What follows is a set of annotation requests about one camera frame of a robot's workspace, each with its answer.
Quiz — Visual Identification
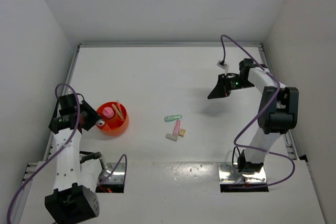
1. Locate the yellow eraser block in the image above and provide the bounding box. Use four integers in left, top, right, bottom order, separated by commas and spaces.
179, 129, 186, 137

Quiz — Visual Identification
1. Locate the orange round desk organizer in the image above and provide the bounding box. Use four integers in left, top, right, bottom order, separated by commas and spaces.
97, 101, 129, 137

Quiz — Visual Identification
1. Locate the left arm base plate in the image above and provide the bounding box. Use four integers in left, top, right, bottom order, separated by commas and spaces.
98, 163, 126, 184

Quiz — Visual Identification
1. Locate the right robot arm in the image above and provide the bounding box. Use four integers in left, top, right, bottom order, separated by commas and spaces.
207, 59, 299, 173

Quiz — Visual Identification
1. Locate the yellow pen with clear cap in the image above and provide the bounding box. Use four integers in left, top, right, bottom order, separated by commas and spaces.
112, 101, 124, 121

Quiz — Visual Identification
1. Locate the grey eraser block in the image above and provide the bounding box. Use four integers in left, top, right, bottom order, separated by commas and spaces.
165, 133, 178, 141

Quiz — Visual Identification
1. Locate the green correction tape case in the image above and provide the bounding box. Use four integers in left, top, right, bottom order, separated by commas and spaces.
164, 114, 182, 122

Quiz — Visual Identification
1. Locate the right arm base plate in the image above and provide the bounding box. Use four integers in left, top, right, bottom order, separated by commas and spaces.
217, 162, 267, 184

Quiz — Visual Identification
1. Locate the pink glue stick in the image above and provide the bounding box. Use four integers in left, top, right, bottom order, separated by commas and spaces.
102, 106, 115, 119

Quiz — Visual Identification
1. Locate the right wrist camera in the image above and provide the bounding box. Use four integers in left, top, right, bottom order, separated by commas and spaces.
216, 60, 229, 70

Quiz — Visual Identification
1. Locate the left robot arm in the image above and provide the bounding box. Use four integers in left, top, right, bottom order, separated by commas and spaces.
45, 94, 104, 223

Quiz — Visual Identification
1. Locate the pink correction tape case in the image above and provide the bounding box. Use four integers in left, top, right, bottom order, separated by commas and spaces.
173, 120, 181, 136

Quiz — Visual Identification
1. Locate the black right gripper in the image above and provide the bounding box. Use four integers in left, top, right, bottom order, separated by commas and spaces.
208, 74, 255, 100

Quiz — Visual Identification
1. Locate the aluminium frame rail left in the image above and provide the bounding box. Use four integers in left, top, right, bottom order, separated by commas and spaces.
41, 45, 81, 162

